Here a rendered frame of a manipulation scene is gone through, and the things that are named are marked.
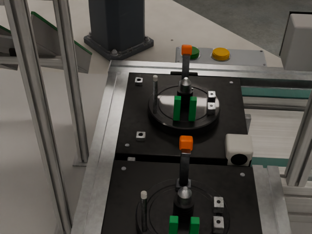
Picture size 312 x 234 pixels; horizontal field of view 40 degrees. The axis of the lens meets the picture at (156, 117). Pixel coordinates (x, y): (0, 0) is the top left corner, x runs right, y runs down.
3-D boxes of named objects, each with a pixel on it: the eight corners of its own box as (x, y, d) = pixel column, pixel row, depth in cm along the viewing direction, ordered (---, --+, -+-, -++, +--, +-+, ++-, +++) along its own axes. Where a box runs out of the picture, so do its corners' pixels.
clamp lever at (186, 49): (179, 81, 87) (181, 44, 84) (189, 81, 86) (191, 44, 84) (179, 87, 83) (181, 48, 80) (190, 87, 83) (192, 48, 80)
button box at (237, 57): (174, 66, 107) (176, 45, 103) (259, 70, 106) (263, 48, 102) (174, 83, 102) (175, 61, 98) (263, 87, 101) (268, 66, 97)
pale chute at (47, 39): (30, 64, 92) (34, 44, 92) (88, 74, 90) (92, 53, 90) (-53, 29, 64) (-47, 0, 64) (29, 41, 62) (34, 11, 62)
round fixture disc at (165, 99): (150, 87, 89) (150, 80, 88) (217, 90, 89) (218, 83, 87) (145, 134, 79) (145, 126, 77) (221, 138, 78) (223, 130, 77)
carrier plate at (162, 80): (129, 80, 94) (128, 72, 93) (238, 85, 94) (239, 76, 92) (115, 160, 77) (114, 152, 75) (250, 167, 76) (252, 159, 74)
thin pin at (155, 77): (152, 111, 81) (152, 74, 75) (157, 111, 81) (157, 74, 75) (152, 113, 80) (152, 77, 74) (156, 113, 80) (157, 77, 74)
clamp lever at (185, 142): (177, 179, 68) (179, 134, 65) (189, 179, 68) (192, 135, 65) (177, 190, 64) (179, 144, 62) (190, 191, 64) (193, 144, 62)
